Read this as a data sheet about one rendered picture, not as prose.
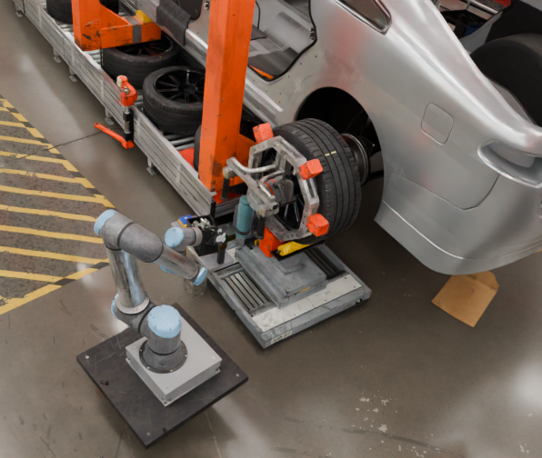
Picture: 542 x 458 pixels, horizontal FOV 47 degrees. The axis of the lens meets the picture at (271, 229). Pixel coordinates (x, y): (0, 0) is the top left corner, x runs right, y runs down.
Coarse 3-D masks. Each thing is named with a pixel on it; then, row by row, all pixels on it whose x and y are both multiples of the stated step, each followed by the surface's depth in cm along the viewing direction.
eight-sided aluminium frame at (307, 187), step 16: (256, 144) 332; (272, 144) 320; (288, 144) 317; (256, 160) 346; (288, 160) 312; (304, 160) 309; (256, 176) 351; (304, 192) 309; (304, 208) 314; (272, 224) 346; (304, 224) 318
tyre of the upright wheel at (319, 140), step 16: (272, 128) 332; (288, 128) 320; (304, 128) 320; (320, 128) 322; (304, 144) 312; (320, 144) 313; (336, 144) 316; (320, 160) 308; (336, 160) 312; (352, 160) 317; (320, 176) 308; (336, 176) 311; (352, 176) 317; (320, 192) 312; (336, 192) 312; (352, 192) 318; (320, 208) 317; (336, 208) 315; (352, 208) 322; (336, 224) 324; (304, 240) 338; (320, 240) 332
